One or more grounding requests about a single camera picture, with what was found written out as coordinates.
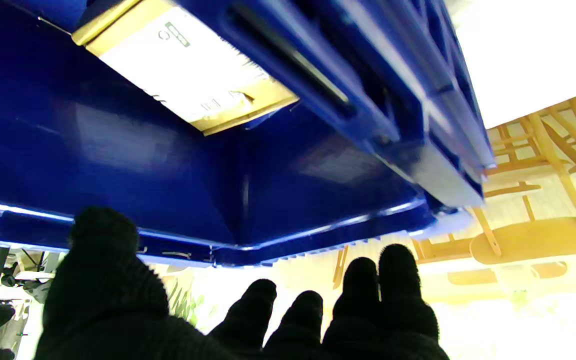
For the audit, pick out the blue plastic turnover box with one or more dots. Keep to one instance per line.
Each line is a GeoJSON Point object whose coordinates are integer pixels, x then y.
{"type": "Point", "coordinates": [118, 165]}

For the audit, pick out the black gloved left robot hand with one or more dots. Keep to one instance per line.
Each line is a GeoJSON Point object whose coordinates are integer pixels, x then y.
{"type": "Point", "coordinates": [103, 300]}

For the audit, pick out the printed room scene backdrop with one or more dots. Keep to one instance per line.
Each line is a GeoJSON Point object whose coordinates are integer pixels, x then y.
{"type": "Point", "coordinates": [518, 310]}

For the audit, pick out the cardboard package with label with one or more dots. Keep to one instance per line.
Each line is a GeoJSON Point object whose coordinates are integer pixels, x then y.
{"type": "Point", "coordinates": [188, 70]}

